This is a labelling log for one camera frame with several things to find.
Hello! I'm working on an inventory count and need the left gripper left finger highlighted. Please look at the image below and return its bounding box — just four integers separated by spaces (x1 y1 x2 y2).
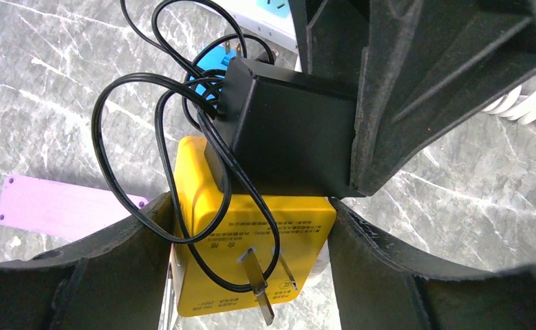
0 217 171 329

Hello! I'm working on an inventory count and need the black cube adapter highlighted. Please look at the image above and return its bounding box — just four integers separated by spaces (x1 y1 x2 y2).
213 57 358 199

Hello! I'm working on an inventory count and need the yellow cube socket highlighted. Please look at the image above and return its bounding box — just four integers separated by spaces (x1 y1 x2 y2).
171 135 338 327

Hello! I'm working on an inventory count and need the white long power strip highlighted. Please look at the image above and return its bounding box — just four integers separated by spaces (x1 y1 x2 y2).
215 0 302 72

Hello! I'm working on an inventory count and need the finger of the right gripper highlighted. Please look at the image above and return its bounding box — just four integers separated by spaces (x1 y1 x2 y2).
376 1 536 151
350 1 424 197

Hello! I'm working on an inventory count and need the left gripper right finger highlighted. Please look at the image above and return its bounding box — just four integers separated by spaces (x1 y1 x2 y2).
328 199 536 329

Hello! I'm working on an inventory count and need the white power cable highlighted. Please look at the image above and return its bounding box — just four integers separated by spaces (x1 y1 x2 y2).
479 84 536 135

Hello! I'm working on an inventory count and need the blue cube socket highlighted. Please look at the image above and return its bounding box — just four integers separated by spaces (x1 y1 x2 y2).
187 40 246 99

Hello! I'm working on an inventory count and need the purple flat box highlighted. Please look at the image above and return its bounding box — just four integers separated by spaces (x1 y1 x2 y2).
0 175 130 241

